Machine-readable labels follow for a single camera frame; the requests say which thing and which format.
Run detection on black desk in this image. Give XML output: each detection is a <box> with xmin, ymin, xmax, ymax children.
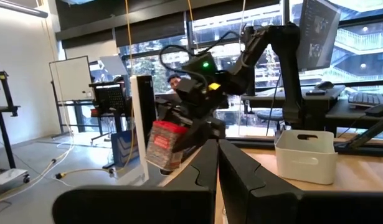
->
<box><xmin>240</xmin><ymin>85</ymin><xmax>383</xmax><ymax>133</ymax></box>

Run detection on black monitor cart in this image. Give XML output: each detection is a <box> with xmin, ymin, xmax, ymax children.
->
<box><xmin>0</xmin><ymin>62</ymin><xmax>21</xmax><ymax>170</ymax></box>

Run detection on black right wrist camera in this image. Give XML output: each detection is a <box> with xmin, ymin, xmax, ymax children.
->
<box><xmin>181</xmin><ymin>52</ymin><xmax>220</xmax><ymax>79</ymax></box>

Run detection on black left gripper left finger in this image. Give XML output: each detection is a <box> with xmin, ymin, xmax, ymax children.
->
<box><xmin>52</xmin><ymin>139</ymin><xmax>219</xmax><ymax>224</ymax></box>

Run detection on white plastic bin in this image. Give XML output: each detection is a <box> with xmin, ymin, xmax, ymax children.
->
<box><xmin>274</xmin><ymin>129</ymin><xmax>339</xmax><ymax>185</ymax></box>

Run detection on white and black post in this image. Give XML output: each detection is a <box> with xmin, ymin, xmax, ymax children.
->
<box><xmin>130</xmin><ymin>74</ymin><xmax>157</xmax><ymax>187</ymax></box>

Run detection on pale floor cable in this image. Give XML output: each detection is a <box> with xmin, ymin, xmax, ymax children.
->
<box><xmin>0</xmin><ymin>133</ymin><xmax>76</xmax><ymax>205</ymax></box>

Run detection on black computer mouse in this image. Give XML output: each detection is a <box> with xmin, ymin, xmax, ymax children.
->
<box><xmin>314</xmin><ymin>80</ymin><xmax>335</xmax><ymax>91</ymax></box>

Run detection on grey overhead tube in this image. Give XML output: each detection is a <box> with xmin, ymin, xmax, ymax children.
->
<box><xmin>0</xmin><ymin>0</ymin><xmax>49</xmax><ymax>19</ymax></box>

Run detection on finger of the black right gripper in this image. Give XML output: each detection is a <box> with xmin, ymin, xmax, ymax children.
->
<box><xmin>156</xmin><ymin>104</ymin><xmax>192</xmax><ymax>126</ymax></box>
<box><xmin>171</xmin><ymin>117</ymin><xmax>226</xmax><ymax>153</ymax></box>

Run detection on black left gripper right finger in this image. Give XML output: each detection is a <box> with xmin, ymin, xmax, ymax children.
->
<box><xmin>218</xmin><ymin>139</ymin><xmax>383</xmax><ymax>224</ymax></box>

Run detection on yellow hanging cable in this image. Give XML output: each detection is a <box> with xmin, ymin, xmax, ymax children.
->
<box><xmin>55</xmin><ymin>0</ymin><xmax>136</xmax><ymax>180</ymax></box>
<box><xmin>186</xmin><ymin>0</ymin><xmax>200</xmax><ymax>50</ymax></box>

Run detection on black right camera cable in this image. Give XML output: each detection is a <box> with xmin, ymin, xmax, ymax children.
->
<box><xmin>159</xmin><ymin>30</ymin><xmax>242</xmax><ymax>82</ymax></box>

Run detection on black flat phone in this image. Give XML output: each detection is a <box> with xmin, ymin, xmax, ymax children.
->
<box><xmin>305</xmin><ymin>88</ymin><xmax>328</xmax><ymax>96</ymax></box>

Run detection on dark round stool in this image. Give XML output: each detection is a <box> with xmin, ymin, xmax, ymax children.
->
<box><xmin>256</xmin><ymin>109</ymin><xmax>285</xmax><ymax>123</ymax></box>

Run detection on black perforated cart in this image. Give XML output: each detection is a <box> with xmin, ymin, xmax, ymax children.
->
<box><xmin>88</xmin><ymin>81</ymin><xmax>132</xmax><ymax>142</ymax></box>

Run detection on black window blind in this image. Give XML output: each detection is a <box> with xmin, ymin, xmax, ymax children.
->
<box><xmin>114</xmin><ymin>11</ymin><xmax>187</xmax><ymax>49</ymax></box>

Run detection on person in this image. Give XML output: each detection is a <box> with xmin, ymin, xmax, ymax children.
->
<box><xmin>166</xmin><ymin>73</ymin><xmax>182</xmax><ymax>95</ymax></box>

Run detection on blue storage crate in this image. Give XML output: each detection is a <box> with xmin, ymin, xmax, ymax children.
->
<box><xmin>110</xmin><ymin>129</ymin><xmax>139</xmax><ymax>168</ymax></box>

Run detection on black desk device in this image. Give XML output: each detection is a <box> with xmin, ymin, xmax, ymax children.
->
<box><xmin>364</xmin><ymin>103</ymin><xmax>383</xmax><ymax>118</ymax></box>

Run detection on black keyboard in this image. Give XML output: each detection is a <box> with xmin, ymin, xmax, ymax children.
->
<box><xmin>348</xmin><ymin>91</ymin><xmax>383</xmax><ymax>109</ymax></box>

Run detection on white wheeled base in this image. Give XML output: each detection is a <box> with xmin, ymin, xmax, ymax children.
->
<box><xmin>0</xmin><ymin>167</ymin><xmax>31</xmax><ymax>188</ymax></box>

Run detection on black computer monitor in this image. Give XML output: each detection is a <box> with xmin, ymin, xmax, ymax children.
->
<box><xmin>296</xmin><ymin>0</ymin><xmax>342</xmax><ymax>73</ymax></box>

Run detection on whiteboard on stand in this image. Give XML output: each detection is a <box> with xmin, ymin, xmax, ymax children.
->
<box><xmin>49</xmin><ymin>55</ymin><xmax>95</xmax><ymax>138</ymax></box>

